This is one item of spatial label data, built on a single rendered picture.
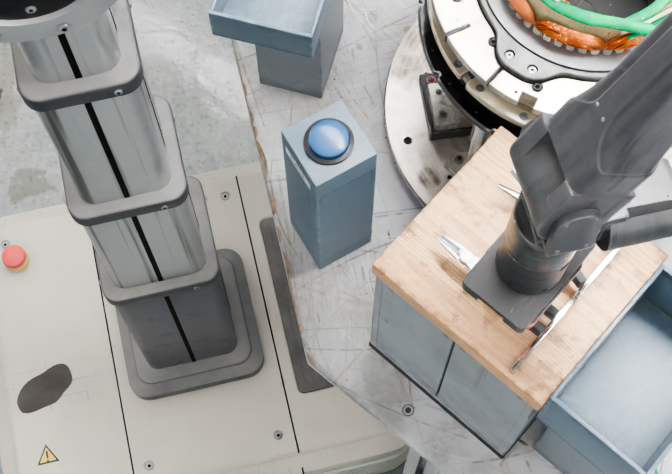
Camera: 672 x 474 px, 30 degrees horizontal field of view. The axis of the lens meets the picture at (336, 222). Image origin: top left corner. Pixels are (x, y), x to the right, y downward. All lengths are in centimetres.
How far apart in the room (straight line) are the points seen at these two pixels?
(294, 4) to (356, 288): 34
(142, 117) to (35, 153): 124
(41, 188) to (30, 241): 33
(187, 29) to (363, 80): 99
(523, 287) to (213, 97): 147
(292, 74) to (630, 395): 56
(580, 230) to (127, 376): 120
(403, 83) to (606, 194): 69
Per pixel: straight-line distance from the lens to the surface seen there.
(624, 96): 81
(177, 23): 250
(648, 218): 96
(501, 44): 121
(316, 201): 125
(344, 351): 142
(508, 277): 102
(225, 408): 194
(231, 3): 132
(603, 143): 83
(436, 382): 134
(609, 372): 123
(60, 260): 205
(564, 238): 89
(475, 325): 114
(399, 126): 149
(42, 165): 241
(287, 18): 130
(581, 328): 115
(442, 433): 140
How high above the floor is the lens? 215
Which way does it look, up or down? 69 degrees down
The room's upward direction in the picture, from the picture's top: straight up
